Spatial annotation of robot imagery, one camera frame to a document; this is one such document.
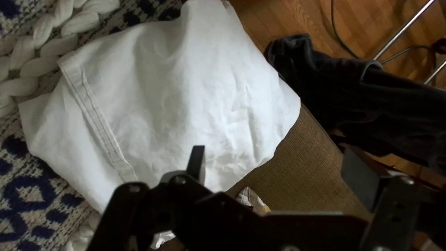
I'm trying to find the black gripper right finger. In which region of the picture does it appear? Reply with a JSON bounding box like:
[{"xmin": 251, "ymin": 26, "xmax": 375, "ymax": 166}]
[{"xmin": 340, "ymin": 147, "xmax": 390, "ymax": 212}]

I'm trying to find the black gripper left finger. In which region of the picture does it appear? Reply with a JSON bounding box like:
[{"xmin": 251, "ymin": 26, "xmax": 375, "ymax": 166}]
[{"xmin": 186, "ymin": 143, "xmax": 206, "ymax": 184}]

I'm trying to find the white cloth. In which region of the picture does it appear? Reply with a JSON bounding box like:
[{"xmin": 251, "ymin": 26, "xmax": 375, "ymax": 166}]
[{"xmin": 18, "ymin": 0, "xmax": 302, "ymax": 213}]

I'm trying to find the brown fabric couch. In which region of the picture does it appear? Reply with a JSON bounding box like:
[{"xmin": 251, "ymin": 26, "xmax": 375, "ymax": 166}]
[{"xmin": 226, "ymin": 103, "xmax": 373, "ymax": 220}]

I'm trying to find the orange white wrapper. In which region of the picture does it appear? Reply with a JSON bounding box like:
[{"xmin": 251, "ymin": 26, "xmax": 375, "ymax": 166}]
[{"xmin": 235, "ymin": 185, "xmax": 272, "ymax": 217}]

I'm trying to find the dark grey hanging garment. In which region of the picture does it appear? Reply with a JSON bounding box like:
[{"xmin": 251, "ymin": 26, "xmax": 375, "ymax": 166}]
[{"xmin": 263, "ymin": 32, "xmax": 446, "ymax": 177}]

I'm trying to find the metal clothes rack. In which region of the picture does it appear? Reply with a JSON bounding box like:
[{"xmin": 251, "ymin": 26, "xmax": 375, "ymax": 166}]
[{"xmin": 369, "ymin": 0, "xmax": 446, "ymax": 87}]

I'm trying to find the cream chunky knit throw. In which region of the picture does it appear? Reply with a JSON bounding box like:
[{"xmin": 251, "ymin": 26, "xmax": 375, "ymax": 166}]
[{"xmin": 0, "ymin": 0, "xmax": 122, "ymax": 118}]

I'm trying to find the black floor cable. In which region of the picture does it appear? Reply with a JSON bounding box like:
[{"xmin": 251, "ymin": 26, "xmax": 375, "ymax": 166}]
[{"xmin": 329, "ymin": 0, "xmax": 365, "ymax": 61}]

